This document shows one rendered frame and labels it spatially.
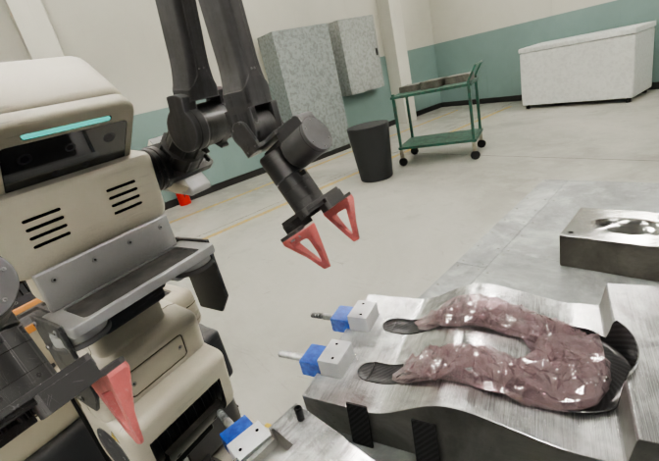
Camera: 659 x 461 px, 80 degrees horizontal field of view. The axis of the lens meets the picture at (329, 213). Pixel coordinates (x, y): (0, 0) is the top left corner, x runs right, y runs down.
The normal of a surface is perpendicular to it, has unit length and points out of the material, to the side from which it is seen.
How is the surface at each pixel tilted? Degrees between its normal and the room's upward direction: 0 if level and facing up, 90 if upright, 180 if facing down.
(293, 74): 90
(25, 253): 98
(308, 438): 0
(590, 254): 90
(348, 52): 90
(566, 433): 7
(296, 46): 90
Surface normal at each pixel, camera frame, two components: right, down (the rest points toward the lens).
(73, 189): 0.84, 0.14
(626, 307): -0.22, -0.92
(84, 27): 0.60, 0.14
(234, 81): -0.52, 0.22
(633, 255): -0.69, 0.39
